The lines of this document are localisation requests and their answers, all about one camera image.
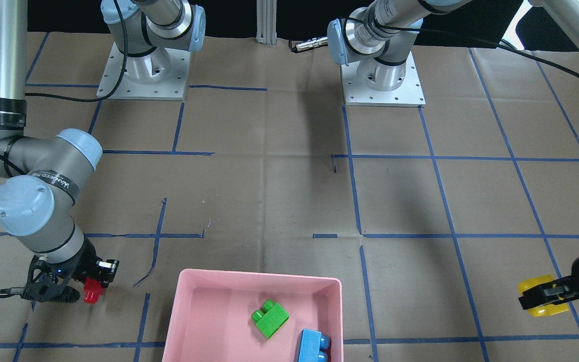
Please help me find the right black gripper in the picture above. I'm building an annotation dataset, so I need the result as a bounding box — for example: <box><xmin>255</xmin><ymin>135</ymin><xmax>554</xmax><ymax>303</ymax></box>
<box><xmin>0</xmin><ymin>237</ymin><xmax>120</xmax><ymax>303</ymax></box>

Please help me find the yellow toy block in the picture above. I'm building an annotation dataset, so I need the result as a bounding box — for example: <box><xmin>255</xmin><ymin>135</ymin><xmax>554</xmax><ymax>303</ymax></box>
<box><xmin>517</xmin><ymin>274</ymin><xmax>570</xmax><ymax>318</ymax></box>

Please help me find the red toy block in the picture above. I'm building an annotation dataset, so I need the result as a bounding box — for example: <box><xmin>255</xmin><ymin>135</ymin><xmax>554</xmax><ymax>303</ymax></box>
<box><xmin>83</xmin><ymin>278</ymin><xmax>106</xmax><ymax>304</ymax></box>

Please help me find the green toy block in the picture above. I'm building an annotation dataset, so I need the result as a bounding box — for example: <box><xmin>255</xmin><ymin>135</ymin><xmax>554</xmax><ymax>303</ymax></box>
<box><xmin>251</xmin><ymin>299</ymin><xmax>290</xmax><ymax>339</ymax></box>

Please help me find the blue toy block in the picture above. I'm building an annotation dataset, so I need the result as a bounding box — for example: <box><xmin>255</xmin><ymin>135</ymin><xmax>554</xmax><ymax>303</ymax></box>
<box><xmin>297</xmin><ymin>328</ymin><xmax>331</xmax><ymax>362</ymax></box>

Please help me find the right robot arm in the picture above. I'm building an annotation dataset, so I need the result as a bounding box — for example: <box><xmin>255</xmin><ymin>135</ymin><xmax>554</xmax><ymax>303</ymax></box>
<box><xmin>0</xmin><ymin>1</ymin><xmax>207</xmax><ymax>303</ymax></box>

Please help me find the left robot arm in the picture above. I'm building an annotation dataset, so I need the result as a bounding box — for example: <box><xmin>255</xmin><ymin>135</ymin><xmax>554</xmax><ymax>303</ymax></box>
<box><xmin>327</xmin><ymin>1</ymin><xmax>579</xmax><ymax>316</ymax></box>

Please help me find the pink plastic box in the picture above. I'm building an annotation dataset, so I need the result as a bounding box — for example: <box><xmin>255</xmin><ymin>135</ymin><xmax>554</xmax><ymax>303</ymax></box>
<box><xmin>163</xmin><ymin>268</ymin><xmax>344</xmax><ymax>361</ymax></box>

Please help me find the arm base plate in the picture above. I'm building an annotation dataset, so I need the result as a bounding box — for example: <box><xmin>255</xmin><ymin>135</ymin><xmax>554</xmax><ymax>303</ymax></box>
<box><xmin>340</xmin><ymin>53</ymin><xmax>427</xmax><ymax>108</ymax></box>
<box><xmin>110</xmin><ymin>47</ymin><xmax>191</xmax><ymax>101</ymax></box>

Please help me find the black braided cable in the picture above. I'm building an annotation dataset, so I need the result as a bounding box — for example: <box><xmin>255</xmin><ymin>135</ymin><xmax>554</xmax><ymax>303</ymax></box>
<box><xmin>342</xmin><ymin>18</ymin><xmax>579</xmax><ymax>99</ymax></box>

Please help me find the aluminium frame post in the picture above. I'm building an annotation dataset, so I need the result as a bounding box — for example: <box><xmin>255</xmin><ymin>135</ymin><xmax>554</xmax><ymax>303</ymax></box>
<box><xmin>255</xmin><ymin>0</ymin><xmax>277</xmax><ymax>47</ymax></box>

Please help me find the metal cable connector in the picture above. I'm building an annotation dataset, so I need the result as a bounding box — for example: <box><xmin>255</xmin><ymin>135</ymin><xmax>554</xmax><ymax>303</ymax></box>
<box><xmin>288</xmin><ymin>35</ymin><xmax>328</xmax><ymax>54</ymax></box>

